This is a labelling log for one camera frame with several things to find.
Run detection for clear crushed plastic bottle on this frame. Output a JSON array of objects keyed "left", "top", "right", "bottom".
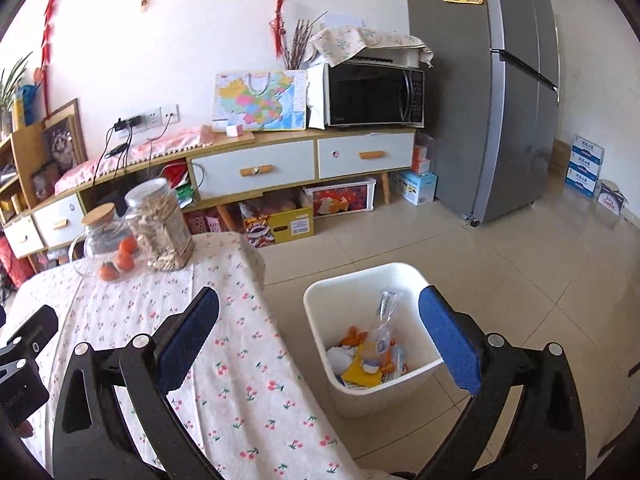
[{"left": 360, "top": 289, "right": 399, "bottom": 375}]

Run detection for yellow snack bag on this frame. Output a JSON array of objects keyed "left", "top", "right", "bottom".
[{"left": 341, "top": 354, "right": 383, "bottom": 389}]

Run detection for orange peel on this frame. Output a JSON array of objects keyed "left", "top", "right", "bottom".
[{"left": 340, "top": 326, "right": 368, "bottom": 348}]

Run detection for white tissue wrapper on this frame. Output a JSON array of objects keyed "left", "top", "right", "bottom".
[{"left": 326, "top": 346, "right": 357, "bottom": 376}]

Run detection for white trash bin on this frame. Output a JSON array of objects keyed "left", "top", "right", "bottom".
[{"left": 303, "top": 262, "right": 444, "bottom": 418}]

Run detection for orange persimmon fruit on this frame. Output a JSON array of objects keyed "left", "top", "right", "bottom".
[
  {"left": 114, "top": 252, "right": 136, "bottom": 273},
  {"left": 118, "top": 235, "right": 138, "bottom": 255},
  {"left": 98, "top": 262, "right": 119, "bottom": 282}
]

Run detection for glass jar bamboo lid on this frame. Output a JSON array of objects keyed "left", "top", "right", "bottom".
[{"left": 68, "top": 203, "right": 140, "bottom": 282}]

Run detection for plastic jar of seeds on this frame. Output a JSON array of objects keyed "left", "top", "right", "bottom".
[{"left": 125, "top": 178, "right": 194, "bottom": 272}]

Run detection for framed cat picture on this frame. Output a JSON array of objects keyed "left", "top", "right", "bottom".
[{"left": 42, "top": 99, "right": 88, "bottom": 174}]

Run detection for green potted plant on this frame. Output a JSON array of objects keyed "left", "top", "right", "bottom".
[{"left": 1, "top": 53, "right": 32, "bottom": 139}]

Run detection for wooden tv cabinet white drawers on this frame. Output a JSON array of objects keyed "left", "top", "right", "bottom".
[{"left": 3, "top": 127, "right": 416, "bottom": 258}]

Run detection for blue white small box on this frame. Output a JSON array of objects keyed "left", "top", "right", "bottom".
[{"left": 390, "top": 170, "right": 437, "bottom": 206}]

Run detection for stacked water cartons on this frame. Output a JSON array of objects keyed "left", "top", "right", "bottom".
[{"left": 564, "top": 136, "right": 604, "bottom": 198}]

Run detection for yellow cardboard box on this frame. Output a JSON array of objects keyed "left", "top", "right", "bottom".
[{"left": 239, "top": 197, "right": 314, "bottom": 248}]

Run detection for small pink white box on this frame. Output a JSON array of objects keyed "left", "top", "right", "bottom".
[{"left": 226, "top": 124, "right": 244, "bottom": 138}]

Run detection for white box red picture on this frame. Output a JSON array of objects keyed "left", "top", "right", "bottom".
[{"left": 303, "top": 177, "right": 376, "bottom": 218}]

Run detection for colourful china map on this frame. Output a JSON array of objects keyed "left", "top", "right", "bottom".
[{"left": 212, "top": 70, "right": 307, "bottom": 132}]

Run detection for silver refrigerator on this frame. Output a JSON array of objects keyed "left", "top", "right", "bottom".
[{"left": 408, "top": 0, "right": 559, "bottom": 226}]

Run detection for black microwave oven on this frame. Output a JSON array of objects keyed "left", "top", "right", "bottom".
[{"left": 323, "top": 62, "right": 425, "bottom": 128}]

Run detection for dried branches bundle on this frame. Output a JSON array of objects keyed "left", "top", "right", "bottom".
[{"left": 279, "top": 14, "right": 323, "bottom": 70}]

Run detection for floral cloth on microwave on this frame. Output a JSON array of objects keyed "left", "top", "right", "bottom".
[{"left": 303, "top": 26, "right": 434, "bottom": 67}]

